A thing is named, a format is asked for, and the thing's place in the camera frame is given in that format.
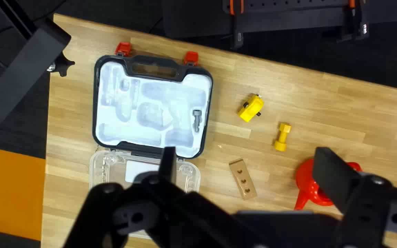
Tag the black equipment cart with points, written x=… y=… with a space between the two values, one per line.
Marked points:
x=43 y=53

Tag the yellow toy bolt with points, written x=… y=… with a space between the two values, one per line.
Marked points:
x=280 y=142

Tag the yellow toy tape measure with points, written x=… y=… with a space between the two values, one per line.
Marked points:
x=251 y=107

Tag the grey toy piece in case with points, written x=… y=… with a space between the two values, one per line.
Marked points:
x=197 y=120

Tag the black toy tool case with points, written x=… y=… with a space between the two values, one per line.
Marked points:
x=141 y=107

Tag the red toy watering can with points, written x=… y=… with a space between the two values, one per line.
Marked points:
x=310 y=187

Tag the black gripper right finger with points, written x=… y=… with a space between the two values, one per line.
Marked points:
x=367 y=202

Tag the wooden plank with holes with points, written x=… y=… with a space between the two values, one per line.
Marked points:
x=243 y=180

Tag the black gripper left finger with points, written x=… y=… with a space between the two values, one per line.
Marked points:
x=171 y=217

